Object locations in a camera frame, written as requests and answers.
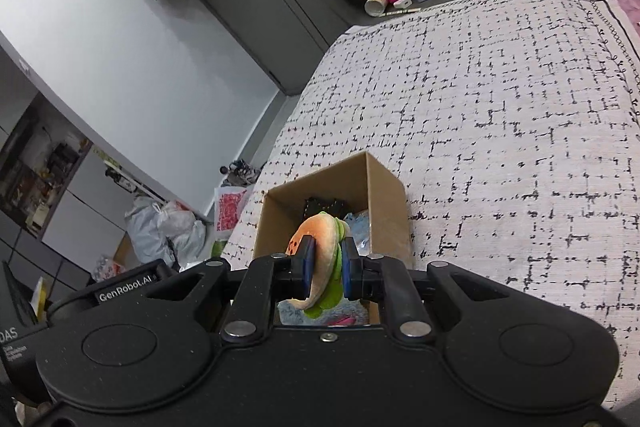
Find yellow stick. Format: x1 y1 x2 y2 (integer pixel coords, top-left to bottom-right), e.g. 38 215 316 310
381 6 424 19

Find grey door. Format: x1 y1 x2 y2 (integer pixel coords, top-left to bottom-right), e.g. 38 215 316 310
189 0 372 96

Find brown cardboard box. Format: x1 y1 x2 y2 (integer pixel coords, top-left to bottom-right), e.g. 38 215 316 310
251 151 414 329

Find white cabinet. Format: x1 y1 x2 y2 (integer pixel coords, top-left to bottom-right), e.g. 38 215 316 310
0 91 177 279

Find white plastic bags on floor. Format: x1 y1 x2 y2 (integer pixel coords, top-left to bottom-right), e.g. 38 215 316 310
124 196 209 269

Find black patterned soft item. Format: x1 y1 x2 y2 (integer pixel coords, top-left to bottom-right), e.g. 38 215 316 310
302 195 349 221

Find red and white bag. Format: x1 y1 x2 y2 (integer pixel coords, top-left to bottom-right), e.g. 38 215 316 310
213 185 254 234

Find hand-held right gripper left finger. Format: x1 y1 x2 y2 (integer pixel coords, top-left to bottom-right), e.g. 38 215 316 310
127 238 317 344

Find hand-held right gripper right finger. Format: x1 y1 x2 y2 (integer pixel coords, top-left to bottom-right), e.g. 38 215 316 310
340 238 507 344

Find red and white snack packet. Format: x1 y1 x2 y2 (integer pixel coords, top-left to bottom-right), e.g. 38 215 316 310
94 254 127 281

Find burger plush toy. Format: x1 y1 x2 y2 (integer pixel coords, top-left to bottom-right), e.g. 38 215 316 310
287 212 352 321

